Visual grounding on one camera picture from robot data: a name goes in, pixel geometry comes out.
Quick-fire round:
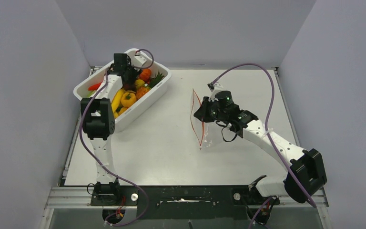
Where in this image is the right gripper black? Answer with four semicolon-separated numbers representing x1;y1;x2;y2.
195;96;228;123

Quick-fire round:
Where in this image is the clear zip bag red zipper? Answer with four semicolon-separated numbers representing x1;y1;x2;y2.
189;89;223;150

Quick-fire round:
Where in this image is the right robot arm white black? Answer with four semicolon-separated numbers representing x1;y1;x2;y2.
193;91;327;204

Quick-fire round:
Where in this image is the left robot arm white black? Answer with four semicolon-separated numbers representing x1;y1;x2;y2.
79;53;138;206

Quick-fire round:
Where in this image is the yellow lemon toy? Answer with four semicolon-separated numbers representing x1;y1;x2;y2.
134;79;145;90

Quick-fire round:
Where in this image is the orange tomato toy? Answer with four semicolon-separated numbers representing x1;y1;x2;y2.
139;68;152;83

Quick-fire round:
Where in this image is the pineapple toy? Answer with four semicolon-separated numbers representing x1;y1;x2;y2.
135;72;164;100

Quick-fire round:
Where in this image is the yellow banana toy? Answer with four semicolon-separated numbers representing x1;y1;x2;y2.
111;88;125;113

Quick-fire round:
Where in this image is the yellow bell pepper toy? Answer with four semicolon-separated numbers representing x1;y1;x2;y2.
121;92;137;108

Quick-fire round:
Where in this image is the orange carrot toy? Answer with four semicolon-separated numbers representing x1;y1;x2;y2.
88;83;102;91

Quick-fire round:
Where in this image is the white plastic bin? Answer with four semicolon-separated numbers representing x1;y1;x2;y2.
73;48;172;132

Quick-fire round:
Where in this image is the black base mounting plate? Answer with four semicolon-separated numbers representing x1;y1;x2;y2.
89;184;280;225

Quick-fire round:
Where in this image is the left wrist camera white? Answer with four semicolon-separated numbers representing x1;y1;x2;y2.
132;54;149;69

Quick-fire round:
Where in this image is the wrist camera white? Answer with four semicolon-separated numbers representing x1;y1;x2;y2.
207;82;224;102
132;54;149;69

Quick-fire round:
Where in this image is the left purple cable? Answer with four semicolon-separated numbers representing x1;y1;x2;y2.
78;48;155;228

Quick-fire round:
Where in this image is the purple cable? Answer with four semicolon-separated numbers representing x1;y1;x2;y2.
78;48;155;228
207;62;318;229

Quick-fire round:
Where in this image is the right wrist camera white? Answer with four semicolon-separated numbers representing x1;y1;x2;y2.
207;82;224;102

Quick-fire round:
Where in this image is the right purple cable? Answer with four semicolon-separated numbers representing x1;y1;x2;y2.
207;62;318;229

